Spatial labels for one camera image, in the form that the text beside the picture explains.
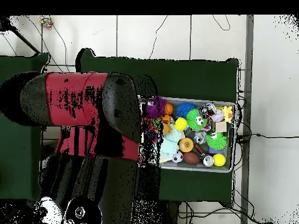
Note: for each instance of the small brown football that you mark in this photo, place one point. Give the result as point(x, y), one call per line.
point(190, 157)

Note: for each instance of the dark green table cloth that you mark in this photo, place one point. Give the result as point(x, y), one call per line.
point(196, 74)

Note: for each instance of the blue spiky ball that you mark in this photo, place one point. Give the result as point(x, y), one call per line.
point(185, 109)

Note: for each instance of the small orange basketball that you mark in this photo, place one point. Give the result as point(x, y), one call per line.
point(168, 108)

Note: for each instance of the yellow ball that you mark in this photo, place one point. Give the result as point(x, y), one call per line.
point(219, 160)
point(181, 123)

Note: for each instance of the small soccer ball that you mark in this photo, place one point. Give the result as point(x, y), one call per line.
point(177, 157)

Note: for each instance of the purple spiky monster toy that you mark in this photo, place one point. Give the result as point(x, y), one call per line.
point(156, 107)

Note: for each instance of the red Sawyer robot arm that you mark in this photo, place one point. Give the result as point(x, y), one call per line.
point(74, 98)

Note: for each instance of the light teal cloth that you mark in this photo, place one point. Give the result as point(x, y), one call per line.
point(169, 142)

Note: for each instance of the brown monkey toy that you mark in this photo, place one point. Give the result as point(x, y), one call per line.
point(166, 127)

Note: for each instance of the green spiky ball with eyes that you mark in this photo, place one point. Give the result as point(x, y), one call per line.
point(196, 119)

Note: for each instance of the small colourful toy on floor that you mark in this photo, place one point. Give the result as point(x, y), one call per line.
point(46, 21)

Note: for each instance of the green covered side table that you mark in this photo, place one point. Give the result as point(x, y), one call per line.
point(18, 154)

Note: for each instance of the shallow clear bin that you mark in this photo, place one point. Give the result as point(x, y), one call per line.
point(210, 100)

